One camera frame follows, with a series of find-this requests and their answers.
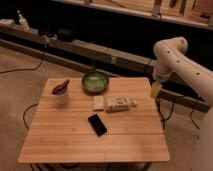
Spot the small white flat box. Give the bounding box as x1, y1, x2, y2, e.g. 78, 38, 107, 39
93, 96, 104, 111

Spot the dark round object on ledge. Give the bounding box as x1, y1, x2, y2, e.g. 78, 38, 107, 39
57, 28, 76, 42

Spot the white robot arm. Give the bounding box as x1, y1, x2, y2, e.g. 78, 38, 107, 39
153, 37, 213, 171

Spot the black floor cable left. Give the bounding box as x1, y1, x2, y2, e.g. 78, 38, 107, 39
0, 44, 47, 76

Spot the white cup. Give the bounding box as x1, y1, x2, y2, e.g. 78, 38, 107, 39
52, 86, 69, 105

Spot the black smartphone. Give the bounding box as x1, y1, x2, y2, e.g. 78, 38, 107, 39
88, 114, 107, 136

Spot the brown sausage in cup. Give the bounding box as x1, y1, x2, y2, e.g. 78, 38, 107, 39
52, 79, 70, 94

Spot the wooden table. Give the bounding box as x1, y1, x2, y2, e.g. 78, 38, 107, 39
18, 77, 170, 163

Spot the black cable under table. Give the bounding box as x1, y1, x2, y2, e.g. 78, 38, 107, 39
22, 102, 40, 131

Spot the white object far left ledge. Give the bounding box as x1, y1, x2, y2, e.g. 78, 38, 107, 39
0, 19, 15, 27

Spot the white spray bottle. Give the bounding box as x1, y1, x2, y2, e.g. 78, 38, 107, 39
17, 11, 30, 31

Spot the green bowl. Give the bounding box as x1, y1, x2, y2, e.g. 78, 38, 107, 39
81, 71, 109, 94

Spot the black cables right floor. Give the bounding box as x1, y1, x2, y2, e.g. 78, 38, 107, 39
155, 94, 203, 131

